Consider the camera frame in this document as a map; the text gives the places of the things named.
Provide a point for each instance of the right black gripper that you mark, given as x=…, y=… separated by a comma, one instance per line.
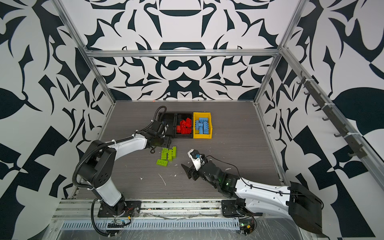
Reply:
x=195, y=175

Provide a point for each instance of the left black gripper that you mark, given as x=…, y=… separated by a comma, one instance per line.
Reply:
x=168, y=142

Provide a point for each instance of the green lego plate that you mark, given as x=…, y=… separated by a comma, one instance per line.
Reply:
x=163, y=163
x=164, y=154

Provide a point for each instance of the red arch lego piece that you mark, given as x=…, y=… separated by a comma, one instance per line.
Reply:
x=185, y=127

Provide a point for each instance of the blue lego long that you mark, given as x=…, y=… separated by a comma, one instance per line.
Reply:
x=202, y=126

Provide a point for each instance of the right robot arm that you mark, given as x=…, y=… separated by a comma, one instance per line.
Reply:
x=294, y=202

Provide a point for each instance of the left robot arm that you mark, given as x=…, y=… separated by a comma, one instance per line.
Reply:
x=94, y=170

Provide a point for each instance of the green lego brick right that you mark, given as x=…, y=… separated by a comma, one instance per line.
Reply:
x=174, y=152

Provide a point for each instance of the green lego brick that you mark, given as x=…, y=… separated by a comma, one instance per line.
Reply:
x=174, y=152
x=170, y=155

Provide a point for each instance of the left black bin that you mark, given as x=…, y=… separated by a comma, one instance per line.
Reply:
x=169, y=119

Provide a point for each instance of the black bin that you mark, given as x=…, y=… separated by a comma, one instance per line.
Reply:
x=169, y=119
x=183, y=116

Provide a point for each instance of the green lego brick upper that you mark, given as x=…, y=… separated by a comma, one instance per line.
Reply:
x=170, y=155

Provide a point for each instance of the middle black bin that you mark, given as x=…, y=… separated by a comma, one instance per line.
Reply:
x=183, y=116

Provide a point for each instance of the yellow bin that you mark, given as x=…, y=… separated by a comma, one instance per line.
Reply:
x=198, y=115

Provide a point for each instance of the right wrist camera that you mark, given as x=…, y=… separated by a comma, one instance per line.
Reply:
x=196, y=158

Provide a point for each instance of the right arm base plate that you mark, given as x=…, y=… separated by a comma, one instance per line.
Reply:
x=234, y=208

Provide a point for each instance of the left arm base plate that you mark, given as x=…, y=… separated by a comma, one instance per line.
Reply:
x=121, y=209

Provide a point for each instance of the wall hook rack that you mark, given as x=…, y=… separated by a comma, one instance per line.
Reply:
x=334, y=115

